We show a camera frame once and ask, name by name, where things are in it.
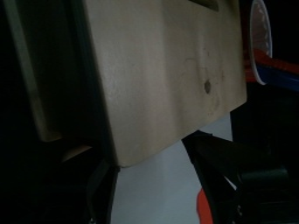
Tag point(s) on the blue object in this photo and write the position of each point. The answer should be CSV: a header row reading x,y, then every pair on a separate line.
x,y
286,81

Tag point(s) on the orange lump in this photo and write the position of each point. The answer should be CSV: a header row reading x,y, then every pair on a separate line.
x,y
203,208

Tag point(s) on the red object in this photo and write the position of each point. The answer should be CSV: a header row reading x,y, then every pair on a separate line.
x,y
278,62

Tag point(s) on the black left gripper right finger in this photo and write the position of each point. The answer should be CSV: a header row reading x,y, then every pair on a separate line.
x,y
218,163

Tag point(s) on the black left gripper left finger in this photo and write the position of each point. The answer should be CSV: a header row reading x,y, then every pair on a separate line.
x,y
99,192

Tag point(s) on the white round container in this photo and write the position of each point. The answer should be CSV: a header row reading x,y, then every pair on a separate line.
x,y
259,29

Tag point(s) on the wooden strip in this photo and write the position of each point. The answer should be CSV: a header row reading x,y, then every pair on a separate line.
x,y
36,87

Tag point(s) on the wooden cutting board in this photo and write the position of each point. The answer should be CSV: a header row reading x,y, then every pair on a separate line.
x,y
155,73

